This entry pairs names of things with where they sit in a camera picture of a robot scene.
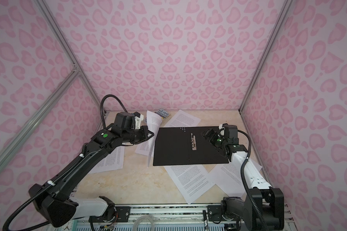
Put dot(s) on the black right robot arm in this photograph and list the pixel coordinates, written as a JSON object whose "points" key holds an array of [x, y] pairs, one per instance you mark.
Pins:
{"points": [[263, 207]]}

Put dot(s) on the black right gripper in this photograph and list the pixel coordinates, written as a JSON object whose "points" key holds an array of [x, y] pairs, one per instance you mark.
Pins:
{"points": [[211, 131]]}

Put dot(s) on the colourful paperback book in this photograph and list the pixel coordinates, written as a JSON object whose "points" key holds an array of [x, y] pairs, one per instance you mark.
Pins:
{"points": [[163, 113]]}

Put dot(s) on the black marker pen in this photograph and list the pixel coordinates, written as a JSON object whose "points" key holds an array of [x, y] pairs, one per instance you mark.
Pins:
{"points": [[205, 221]]}

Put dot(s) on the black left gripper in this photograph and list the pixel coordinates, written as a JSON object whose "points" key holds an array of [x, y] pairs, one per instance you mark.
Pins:
{"points": [[145, 131]]}

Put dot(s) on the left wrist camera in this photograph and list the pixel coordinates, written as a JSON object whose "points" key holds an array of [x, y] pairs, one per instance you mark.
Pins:
{"points": [[138, 117]]}

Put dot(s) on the printed paper sheet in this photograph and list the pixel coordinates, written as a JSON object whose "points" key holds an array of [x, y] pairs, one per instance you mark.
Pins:
{"points": [[113, 161], [191, 180], [153, 122], [228, 178], [182, 120], [145, 148]]}

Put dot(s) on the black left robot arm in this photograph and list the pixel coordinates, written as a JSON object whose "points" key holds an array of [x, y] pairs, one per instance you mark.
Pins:
{"points": [[53, 199]]}

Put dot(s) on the white and black folder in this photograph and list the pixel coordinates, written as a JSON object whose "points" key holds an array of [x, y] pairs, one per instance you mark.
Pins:
{"points": [[185, 146]]}

